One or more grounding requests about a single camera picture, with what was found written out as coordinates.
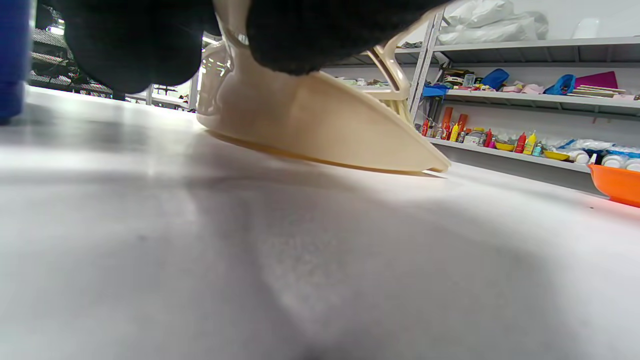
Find beige wooden-handled hand broom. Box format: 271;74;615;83
367;10;443;125

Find pink pouch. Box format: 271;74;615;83
502;82;545;95

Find beige plastic dustpan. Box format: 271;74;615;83
196;0;452;176

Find blue food waste bin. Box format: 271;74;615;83
0;0;36;126

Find blue bag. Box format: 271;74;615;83
544;74;576;96
481;68;510;91

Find person's left hand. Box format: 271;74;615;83
37;0;451;96

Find white plastic bags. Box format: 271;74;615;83
437;0;549;47

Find grey metal shelf rack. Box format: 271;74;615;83
320;10;640;176

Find orange plastic bowl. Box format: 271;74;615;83
587;162;640;208

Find magenta board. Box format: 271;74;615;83
574;71;619;91

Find white table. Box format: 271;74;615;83
0;85;640;360

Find row of condiment bottles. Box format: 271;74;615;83
420;106;543;156

